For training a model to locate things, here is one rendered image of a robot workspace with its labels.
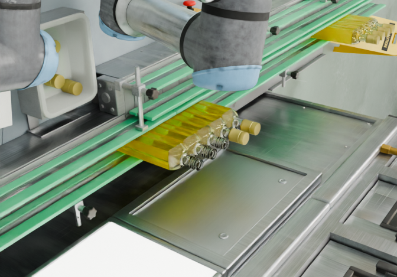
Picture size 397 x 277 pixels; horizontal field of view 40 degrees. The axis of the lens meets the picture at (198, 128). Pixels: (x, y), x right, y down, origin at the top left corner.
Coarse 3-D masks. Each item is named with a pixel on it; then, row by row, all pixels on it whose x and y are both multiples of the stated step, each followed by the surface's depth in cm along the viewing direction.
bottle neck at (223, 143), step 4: (212, 136) 141; (216, 136) 141; (212, 140) 140; (216, 140) 140; (220, 140) 139; (224, 140) 139; (228, 140) 139; (212, 144) 140; (216, 144) 140; (220, 144) 139; (224, 144) 138; (228, 144) 140; (220, 148) 140; (224, 148) 139
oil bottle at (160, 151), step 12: (132, 144) 139; (144, 144) 136; (156, 144) 135; (168, 144) 135; (180, 144) 135; (132, 156) 141; (144, 156) 138; (156, 156) 135; (168, 156) 133; (180, 156) 133; (168, 168) 134
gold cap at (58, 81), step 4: (56, 76) 131; (60, 76) 132; (52, 80) 132; (56, 80) 131; (60, 80) 133; (64, 80) 134; (48, 84) 133; (52, 84) 132; (56, 84) 132; (60, 84) 133; (56, 88) 132; (60, 88) 133
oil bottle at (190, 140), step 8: (160, 128) 142; (168, 128) 142; (176, 128) 142; (168, 136) 139; (176, 136) 138; (184, 136) 138; (192, 136) 138; (184, 144) 136; (192, 144) 136; (192, 152) 137
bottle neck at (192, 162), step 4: (184, 156) 133; (188, 156) 133; (192, 156) 133; (184, 160) 132; (188, 160) 132; (192, 160) 131; (196, 160) 131; (200, 160) 131; (184, 164) 133; (188, 164) 132; (192, 164) 131; (196, 164) 130; (200, 164) 132; (192, 168) 132; (196, 168) 131; (200, 168) 132
